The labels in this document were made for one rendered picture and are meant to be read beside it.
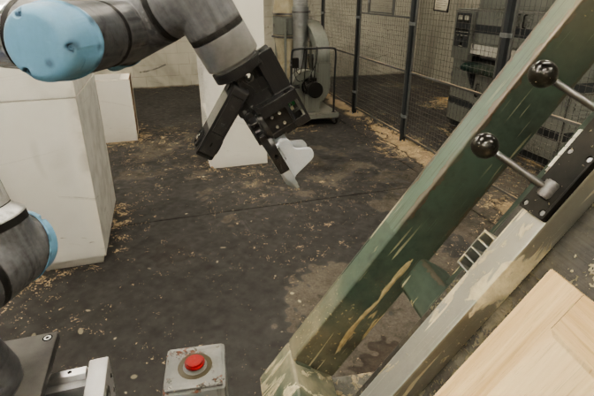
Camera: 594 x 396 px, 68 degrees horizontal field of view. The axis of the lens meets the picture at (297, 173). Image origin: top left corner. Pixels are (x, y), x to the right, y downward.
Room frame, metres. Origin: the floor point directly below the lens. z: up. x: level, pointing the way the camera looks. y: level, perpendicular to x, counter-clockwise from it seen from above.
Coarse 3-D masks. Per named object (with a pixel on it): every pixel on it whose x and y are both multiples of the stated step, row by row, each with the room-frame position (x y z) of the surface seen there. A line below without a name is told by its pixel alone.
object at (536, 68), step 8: (536, 64) 0.60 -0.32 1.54; (544, 64) 0.60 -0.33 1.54; (552, 64) 0.59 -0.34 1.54; (528, 72) 0.61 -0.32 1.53; (536, 72) 0.59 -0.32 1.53; (544, 72) 0.59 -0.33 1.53; (552, 72) 0.59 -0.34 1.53; (536, 80) 0.59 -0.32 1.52; (544, 80) 0.59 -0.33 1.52; (552, 80) 0.59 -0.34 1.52; (560, 80) 0.60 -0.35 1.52; (560, 88) 0.59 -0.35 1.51; (568, 88) 0.59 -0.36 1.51; (576, 96) 0.58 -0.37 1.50; (584, 96) 0.58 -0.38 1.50; (584, 104) 0.58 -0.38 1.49; (592, 104) 0.57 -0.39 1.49
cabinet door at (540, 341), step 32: (544, 288) 0.48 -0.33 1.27; (576, 288) 0.46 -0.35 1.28; (512, 320) 0.47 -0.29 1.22; (544, 320) 0.44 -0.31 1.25; (576, 320) 0.42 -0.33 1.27; (480, 352) 0.47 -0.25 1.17; (512, 352) 0.44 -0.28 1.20; (544, 352) 0.42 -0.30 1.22; (576, 352) 0.39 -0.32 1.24; (448, 384) 0.47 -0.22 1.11; (480, 384) 0.44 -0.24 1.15; (512, 384) 0.41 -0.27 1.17; (544, 384) 0.39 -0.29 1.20; (576, 384) 0.37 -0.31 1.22
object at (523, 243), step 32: (576, 192) 0.53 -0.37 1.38; (512, 224) 0.57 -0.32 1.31; (544, 224) 0.53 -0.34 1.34; (480, 256) 0.57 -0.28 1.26; (512, 256) 0.53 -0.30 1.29; (480, 288) 0.53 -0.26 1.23; (512, 288) 0.52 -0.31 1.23; (448, 320) 0.52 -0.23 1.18; (480, 320) 0.52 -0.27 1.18; (416, 352) 0.52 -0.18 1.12; (448, 352) 0.51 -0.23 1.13; (384, 384) 0.52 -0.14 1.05; (416, 384) 0.50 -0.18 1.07
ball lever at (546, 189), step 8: (480, 136) 0.59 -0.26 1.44; (488, 136) 0.58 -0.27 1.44; (472, 144) 0.59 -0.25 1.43; (480, 144) 0.58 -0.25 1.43; (488, 144) 0.58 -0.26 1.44; (496, 144) 0.58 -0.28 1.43; (472, 152) 0.59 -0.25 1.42; (480, 152) 0.58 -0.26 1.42; (488, 152) 0.58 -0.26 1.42; (496, 152) 0.58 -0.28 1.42; (504, 160) 0.58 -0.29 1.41; (512, 160) 0.58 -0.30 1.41; (512, 168) 0.57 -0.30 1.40; (520, 168) 0.57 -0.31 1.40; (528, 176) 0.56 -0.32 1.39; (536, 184) 0.56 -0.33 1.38; (544, 184) 0.56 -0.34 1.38; (552, 184) 0.55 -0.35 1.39; (544, 192) 0.55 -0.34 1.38; (552, 192) 0.54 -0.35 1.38
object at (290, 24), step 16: (288, 0) 6.35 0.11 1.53; (272, 16) 6.53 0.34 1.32; (288, 16) 6.34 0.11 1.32; (304, 16) 6.14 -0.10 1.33; (288, 32) 6.33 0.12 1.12; (304, 32) 6.15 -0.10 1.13; (320, 32) 6.10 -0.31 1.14; (288, 48) 6.39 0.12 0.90; (304, 48) 5.55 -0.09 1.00; (320, 48) 5.61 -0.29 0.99; (288, 64) 6.38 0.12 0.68; (304, 64) 6.15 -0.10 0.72; (320, 64) 5.88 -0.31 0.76; (336, 64) 5.69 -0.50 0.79; (304, 80) 5.59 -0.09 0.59; (320, 80) 5.88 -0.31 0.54; (304, 96) 5.82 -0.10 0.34; (320, 96) 5.89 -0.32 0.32; (320, 112) 5.66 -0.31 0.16; (336, 112) 5.67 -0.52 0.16
